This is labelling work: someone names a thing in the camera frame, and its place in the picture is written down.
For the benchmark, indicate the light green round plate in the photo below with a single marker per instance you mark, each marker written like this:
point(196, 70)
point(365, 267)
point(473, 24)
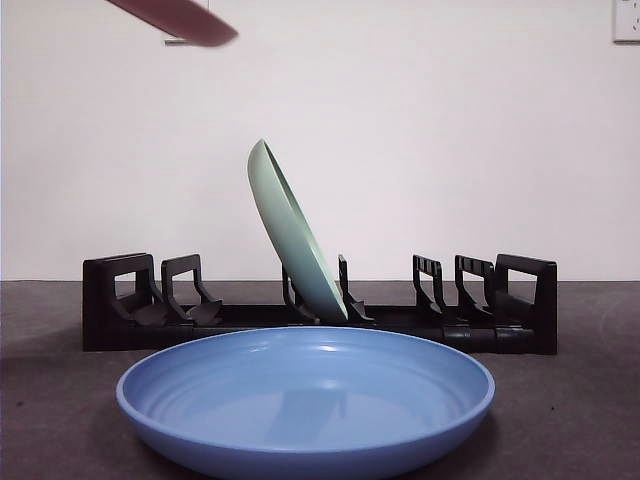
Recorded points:
point(290, 235)

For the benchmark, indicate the blue round plate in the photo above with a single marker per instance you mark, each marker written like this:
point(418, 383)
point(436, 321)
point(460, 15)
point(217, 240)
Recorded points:
point(300, 400)

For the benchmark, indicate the pink round plate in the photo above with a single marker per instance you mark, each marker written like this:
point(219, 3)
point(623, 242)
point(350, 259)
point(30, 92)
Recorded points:
point(190, 22)

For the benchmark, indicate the black plastic plate rack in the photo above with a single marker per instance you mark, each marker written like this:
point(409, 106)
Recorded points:
point(545, 300)

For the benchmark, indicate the white wall power outlet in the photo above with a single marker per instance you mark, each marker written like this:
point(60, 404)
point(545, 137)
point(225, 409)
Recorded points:
point(175, 43)
point(627, 20)

